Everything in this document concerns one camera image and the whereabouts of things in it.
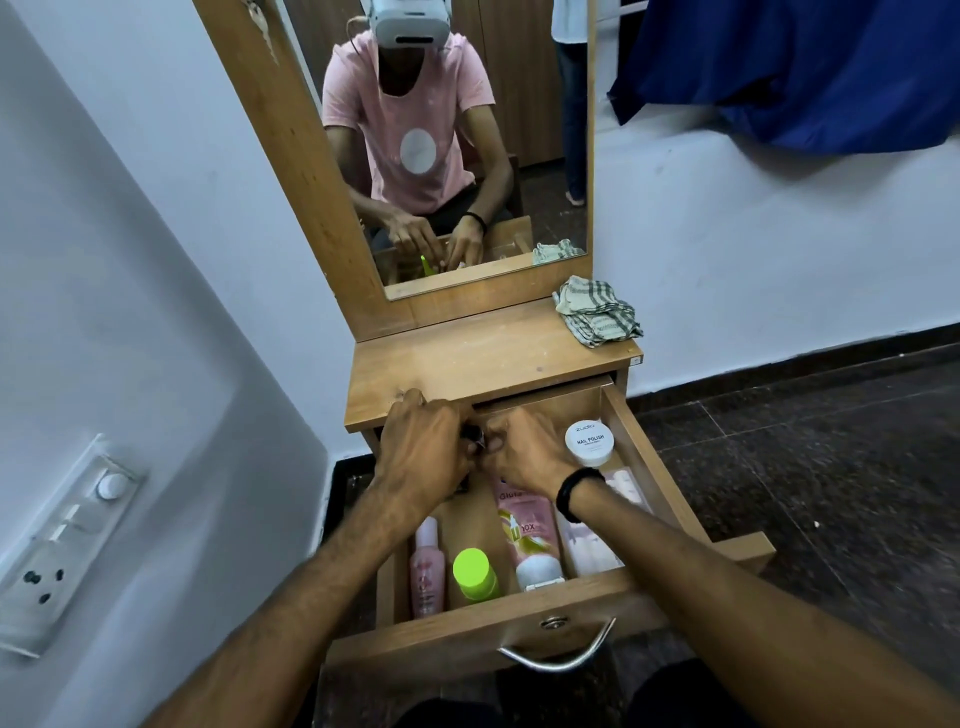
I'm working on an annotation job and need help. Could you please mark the person's left hand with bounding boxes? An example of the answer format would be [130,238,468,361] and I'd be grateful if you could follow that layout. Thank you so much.
[372,388,482,523]

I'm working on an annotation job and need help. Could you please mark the person's right hand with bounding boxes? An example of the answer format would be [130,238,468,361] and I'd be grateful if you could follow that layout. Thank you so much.
[480,408,584,502]

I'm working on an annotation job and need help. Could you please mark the person's right forearm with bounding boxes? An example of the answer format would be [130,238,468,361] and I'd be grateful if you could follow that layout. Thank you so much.
[570,478,960,728]

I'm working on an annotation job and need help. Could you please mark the person's left forearm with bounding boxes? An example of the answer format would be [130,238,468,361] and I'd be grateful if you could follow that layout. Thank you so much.
[141,483,430,728]

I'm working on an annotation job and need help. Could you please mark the wooden dressing table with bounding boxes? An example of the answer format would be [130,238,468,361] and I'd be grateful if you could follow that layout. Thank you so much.
[192,0,646,481]

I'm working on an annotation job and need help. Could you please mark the black wristband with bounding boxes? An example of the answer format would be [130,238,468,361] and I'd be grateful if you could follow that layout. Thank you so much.
[555,467,606,525]

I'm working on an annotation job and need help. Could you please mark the white round jar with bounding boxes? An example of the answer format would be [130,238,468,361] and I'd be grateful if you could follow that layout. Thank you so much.
[564,419,617,469]

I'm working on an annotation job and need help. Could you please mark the pink tube with white cap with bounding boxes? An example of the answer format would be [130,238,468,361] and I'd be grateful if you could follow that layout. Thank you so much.
[491,474,567,594]

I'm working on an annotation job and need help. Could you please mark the bottle with green cap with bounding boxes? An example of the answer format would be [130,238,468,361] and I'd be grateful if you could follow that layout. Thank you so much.
[451,547,503,604]

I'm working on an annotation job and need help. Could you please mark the white sachet packet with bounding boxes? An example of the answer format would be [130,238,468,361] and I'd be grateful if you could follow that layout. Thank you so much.
[555,468,651,579]

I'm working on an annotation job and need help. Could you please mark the small pink bottle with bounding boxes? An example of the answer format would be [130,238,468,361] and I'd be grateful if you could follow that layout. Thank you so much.
[408,516,447,621]

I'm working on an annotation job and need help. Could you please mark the checked cloth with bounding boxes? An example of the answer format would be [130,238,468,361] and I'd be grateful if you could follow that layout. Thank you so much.
[552,274,645,349]

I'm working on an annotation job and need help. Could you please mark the wooden drawer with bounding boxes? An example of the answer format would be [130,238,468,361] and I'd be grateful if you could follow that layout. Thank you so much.
[324,375,777,687]

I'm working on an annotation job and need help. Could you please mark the person's black trousers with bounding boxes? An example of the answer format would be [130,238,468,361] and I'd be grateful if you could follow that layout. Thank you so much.
[388,658,755,728]

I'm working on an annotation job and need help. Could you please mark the mirror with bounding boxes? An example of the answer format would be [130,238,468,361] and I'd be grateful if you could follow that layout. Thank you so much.
[281,0,598,302]

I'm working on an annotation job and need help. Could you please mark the white electrical switchboard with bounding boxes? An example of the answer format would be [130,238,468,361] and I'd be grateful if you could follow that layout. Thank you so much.
[0,432,148,660]

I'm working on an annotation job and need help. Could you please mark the blue cloth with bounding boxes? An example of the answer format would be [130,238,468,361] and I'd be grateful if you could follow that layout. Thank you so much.
[606,0,960,157]

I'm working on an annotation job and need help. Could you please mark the metal drawer handle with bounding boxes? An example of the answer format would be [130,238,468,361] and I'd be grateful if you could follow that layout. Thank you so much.
[496,616,618,675]

